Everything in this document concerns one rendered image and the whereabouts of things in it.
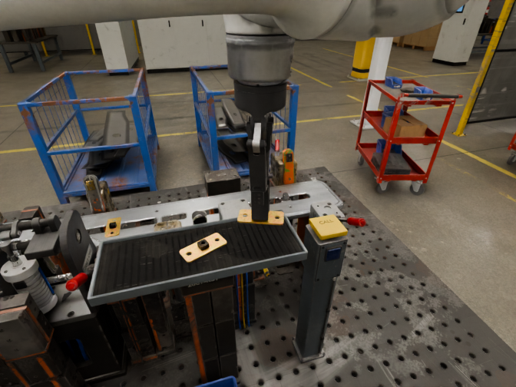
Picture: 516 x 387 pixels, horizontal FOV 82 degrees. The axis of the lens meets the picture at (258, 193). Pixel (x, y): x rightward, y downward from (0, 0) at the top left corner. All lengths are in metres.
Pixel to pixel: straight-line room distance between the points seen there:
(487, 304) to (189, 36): 7.89
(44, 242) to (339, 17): 0.63
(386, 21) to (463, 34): 10.38
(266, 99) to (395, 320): 0.87
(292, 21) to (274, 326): 0.88
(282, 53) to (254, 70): 0.04
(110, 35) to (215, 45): 2.47
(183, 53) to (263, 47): 8.20
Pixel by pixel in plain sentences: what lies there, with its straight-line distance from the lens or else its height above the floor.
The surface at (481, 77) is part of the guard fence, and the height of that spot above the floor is 0.76.
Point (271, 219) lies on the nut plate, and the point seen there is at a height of 1.22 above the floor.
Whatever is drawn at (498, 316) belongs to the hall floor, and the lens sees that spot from 2.35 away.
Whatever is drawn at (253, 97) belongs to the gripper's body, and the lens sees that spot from 0.42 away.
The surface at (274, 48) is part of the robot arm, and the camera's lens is 0.40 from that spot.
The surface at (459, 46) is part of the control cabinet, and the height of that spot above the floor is 0.51.
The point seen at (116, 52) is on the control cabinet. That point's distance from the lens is 8.59.
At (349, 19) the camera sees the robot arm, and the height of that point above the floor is 1.54.
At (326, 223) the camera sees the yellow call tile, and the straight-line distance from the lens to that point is 0.64.
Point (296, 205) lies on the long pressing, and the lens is 0.96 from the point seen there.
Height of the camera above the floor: 1.55
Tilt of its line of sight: 33 degrees down
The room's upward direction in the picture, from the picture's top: straight up
